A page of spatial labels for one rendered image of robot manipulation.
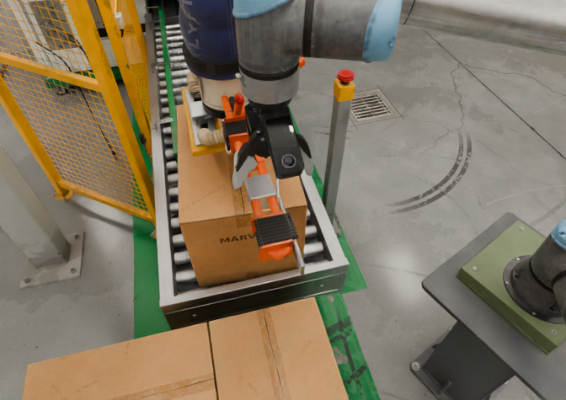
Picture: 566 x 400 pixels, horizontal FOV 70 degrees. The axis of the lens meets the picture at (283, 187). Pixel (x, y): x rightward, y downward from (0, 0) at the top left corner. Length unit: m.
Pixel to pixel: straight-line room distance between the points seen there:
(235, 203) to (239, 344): 0.50
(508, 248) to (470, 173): 1.47
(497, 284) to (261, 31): 1.11
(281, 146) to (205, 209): 0.69
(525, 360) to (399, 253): 1.12
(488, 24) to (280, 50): 0.33
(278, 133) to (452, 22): 0.31
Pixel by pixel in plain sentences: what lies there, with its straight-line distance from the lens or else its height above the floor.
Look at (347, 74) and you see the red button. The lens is 1.68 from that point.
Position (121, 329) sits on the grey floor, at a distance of 2.23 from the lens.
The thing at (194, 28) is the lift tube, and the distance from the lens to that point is 1.14.
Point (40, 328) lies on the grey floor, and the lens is 2.40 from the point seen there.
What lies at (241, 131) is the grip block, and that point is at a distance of 1.09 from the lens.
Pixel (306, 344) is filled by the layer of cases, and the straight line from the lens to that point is 1.48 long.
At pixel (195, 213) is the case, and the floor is 0.95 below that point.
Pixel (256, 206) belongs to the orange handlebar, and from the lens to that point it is 0.92.
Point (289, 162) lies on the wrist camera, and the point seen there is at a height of 1.50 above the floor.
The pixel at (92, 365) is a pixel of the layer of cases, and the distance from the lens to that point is 1.59.
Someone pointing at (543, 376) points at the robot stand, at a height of 0.75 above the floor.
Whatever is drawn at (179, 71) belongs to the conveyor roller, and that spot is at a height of 0.55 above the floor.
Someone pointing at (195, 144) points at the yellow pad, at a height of 1.11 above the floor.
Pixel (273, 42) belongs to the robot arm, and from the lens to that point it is 0.56.
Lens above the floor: 1.93
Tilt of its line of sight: 48 degrees down
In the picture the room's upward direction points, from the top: straight up
